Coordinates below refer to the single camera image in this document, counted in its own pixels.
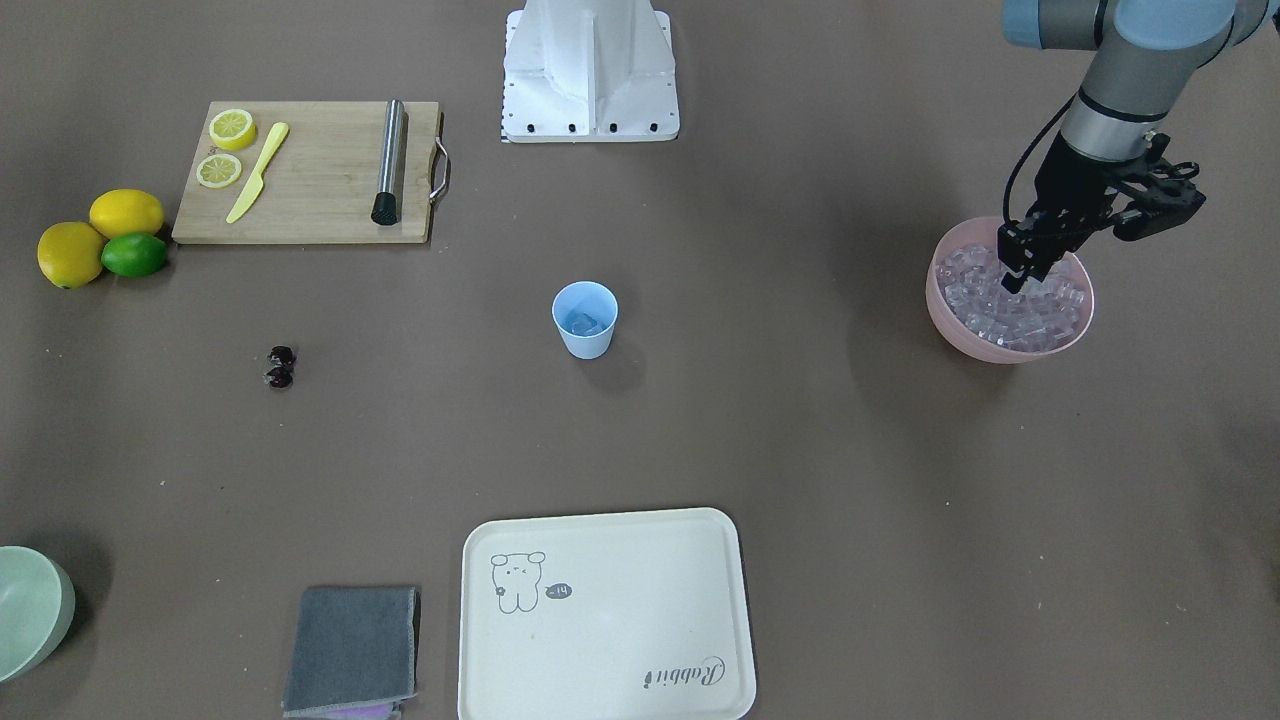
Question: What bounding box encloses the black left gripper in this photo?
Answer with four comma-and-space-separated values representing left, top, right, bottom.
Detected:
997, 135, 1124, 293

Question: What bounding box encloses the clear ice cubes pile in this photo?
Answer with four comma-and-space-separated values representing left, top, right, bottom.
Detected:
932, 243, 1093, 354

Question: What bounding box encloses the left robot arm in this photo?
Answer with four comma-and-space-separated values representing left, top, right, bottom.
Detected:
997, 1, 1277, 293

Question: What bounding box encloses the light blue cup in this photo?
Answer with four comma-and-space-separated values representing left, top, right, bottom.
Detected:
550, 281, 620, 360

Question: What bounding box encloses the ice cube in cup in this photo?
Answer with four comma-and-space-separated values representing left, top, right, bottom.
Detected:
567, 311, 605, 337

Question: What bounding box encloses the pink bowl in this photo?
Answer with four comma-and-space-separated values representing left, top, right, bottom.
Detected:
924, 217, 1094, 364

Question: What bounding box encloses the cream rabbit tray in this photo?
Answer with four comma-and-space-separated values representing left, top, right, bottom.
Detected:
457, 507, 756, 719

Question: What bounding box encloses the steel muddler black tip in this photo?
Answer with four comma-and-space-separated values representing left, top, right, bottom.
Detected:
370, 99, 408, 227

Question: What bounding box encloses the bamboo cutting board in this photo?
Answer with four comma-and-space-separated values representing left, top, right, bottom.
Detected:
172, 100, 448, 245

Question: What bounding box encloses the dark cherry upper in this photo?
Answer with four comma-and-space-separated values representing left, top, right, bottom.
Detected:
268, 345, 297, 369

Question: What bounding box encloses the dark cherry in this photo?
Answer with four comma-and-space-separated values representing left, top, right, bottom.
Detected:
262, 366, 294, 389
268, 345, 297, 369

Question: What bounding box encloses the dark cherry lower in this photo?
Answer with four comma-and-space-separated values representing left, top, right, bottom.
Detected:
262, 366, 294, 389

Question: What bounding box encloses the yellow plastic knife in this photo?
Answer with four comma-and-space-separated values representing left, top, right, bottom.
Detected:
224, 122, 291, 225

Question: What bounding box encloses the grey folded cloth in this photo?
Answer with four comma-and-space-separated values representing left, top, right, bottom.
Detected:
282, 585, 419, 719

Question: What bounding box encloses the lemon half upper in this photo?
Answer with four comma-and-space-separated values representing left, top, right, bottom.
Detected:
207, 108, 257, 152

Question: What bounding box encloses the lemon half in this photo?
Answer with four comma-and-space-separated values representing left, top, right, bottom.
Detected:
195, 152, 243, 190
207, 108, 257, 152

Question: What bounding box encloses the lemon half lower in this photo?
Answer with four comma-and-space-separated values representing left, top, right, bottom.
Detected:
195, 152, 243, 190

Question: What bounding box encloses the green lime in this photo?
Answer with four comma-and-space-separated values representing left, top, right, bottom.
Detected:
100, 232, 168, 277

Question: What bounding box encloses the yellow lemon far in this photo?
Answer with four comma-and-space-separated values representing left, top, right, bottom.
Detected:
90, 188, 166, 240

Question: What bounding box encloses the yellow lemon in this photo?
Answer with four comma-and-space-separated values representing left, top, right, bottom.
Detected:
90, 188, 166, 240
37, 222, 106, 290

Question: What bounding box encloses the yellow lemon near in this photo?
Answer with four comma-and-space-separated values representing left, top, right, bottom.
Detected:
37, 222, 106, 290

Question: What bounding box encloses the mint green bowl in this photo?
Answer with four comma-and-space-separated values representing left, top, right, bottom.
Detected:
1, 546, 76, 682

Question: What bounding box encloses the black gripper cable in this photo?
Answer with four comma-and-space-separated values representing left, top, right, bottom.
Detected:
1004, 95, 1076, 229

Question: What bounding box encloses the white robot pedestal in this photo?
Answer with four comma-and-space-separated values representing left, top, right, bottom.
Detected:
500, 1, 681, 143

